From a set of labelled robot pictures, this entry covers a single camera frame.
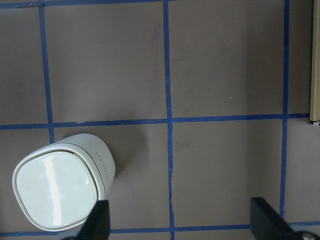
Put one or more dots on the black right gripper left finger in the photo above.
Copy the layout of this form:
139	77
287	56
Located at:
97	225

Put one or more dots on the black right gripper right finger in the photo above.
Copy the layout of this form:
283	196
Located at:
266	223

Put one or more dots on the white trash can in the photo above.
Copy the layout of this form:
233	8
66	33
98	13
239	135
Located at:
57	186

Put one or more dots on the wooden shelf unit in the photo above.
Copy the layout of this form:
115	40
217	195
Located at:
314	117

